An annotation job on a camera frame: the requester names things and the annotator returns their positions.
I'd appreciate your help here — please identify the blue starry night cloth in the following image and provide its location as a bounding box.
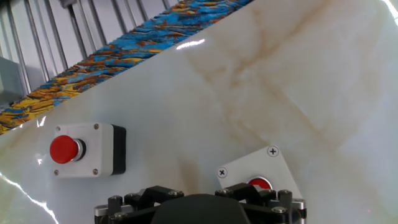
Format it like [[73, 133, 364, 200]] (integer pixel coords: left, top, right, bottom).
[[0, 0, 254, 135]]

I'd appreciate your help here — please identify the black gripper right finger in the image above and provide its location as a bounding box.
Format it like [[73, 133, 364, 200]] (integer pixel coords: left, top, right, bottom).
[[214, 182, 307, 224]]

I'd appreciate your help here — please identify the aluminium frame post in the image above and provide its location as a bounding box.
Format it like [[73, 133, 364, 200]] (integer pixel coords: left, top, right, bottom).
[[58, 0, 78, 9]]

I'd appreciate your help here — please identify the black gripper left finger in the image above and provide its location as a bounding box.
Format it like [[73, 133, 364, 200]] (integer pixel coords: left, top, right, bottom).
[[94, 185, 185, 224]]

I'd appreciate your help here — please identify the grey box red mushroom button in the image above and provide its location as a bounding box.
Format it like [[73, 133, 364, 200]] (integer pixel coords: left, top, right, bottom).
[[49, 123, 127, 178]]

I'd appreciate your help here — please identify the marble pattern mat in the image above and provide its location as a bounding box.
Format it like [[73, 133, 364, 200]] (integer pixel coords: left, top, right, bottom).
[[0, 0, 398, 224]]

